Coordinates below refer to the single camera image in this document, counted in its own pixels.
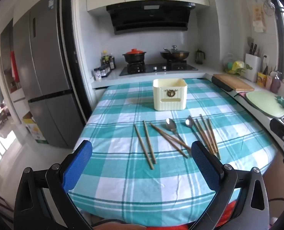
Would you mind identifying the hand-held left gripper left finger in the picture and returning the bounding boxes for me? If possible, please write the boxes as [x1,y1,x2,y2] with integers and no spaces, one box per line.
[14,140,94,230]

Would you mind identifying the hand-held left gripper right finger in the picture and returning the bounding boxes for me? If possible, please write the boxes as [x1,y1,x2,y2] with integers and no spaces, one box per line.
[187,141,270,230]

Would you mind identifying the brown wooden chopstick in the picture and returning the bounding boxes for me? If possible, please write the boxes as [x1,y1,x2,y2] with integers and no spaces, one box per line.
[206,118,220,155]
[142,120,157,165]
[133,124,155,170]
[195,118,218,155]
[157,129,192,152]
[149,122,189,159]
[199,114,221,160]

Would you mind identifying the small metal spoon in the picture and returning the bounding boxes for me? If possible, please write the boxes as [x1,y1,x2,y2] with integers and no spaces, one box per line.
[185,118,218,155]

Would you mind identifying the large metal spoon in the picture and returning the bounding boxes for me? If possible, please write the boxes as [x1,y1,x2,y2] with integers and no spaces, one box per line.
[166,118,192,152]

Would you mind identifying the cream plastic utensil holder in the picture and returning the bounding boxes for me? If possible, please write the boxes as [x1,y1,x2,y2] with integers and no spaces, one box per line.
[153,79,188,111]

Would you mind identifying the green cloth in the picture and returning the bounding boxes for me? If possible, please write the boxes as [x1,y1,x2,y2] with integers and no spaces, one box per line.
[275,96,284,112]

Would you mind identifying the light green cutting board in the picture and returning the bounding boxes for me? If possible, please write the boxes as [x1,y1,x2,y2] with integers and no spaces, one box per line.
[245,91,284,118]

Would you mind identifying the purple soap dispenser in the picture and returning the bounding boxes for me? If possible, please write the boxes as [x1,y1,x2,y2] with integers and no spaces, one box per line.
[271,71,282,94]

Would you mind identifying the teal checkered tablecloth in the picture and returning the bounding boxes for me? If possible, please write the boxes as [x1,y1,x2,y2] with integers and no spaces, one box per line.
[68,78,277,221]

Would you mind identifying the red cloth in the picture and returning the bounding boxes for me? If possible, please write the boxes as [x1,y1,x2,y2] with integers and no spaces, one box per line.
[220,201,241,221]

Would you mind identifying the yellow packet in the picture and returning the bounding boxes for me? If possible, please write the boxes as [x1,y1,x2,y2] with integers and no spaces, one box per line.
[256,72,267,88]

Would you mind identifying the cardboard box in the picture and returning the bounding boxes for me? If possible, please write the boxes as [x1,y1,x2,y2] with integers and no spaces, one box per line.
[22,113,49,145]

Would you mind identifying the wooden cutting board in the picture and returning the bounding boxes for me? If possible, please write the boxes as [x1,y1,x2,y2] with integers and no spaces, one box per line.
[212,74,255,92]

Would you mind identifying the white knife block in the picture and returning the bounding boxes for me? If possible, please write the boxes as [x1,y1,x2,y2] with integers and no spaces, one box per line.
[245,43,262,82]

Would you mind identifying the yellow-green items in bag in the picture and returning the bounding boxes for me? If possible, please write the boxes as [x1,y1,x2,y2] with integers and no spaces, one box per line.
[224,53,247,75]

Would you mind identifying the grey refrigerator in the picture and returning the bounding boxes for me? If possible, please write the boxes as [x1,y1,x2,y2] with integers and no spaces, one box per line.
[13,0,88,149]

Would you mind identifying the black gas stove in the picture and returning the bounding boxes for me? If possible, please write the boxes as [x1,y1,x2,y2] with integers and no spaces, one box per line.
[119,61,198,76]

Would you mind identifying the glass press pot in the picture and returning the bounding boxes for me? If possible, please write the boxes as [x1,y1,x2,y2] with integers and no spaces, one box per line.
[195,49,206,65]

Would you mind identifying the condiment bottles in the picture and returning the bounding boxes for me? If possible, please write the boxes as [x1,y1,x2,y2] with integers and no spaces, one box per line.
[100,50,116,71]

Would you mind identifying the dark wok with lid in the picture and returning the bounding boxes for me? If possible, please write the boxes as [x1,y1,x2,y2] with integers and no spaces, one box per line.
[160,45,190,62]

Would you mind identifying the black pot with red lid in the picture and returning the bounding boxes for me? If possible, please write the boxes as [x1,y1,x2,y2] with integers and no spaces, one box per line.
[122,48,145,64]

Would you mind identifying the black range hood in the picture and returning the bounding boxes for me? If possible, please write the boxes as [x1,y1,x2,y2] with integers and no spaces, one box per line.
[106,1,196,35]

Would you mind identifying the wall hanging calendar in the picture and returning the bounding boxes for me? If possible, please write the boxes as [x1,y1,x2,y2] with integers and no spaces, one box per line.
[251,3,267,33]

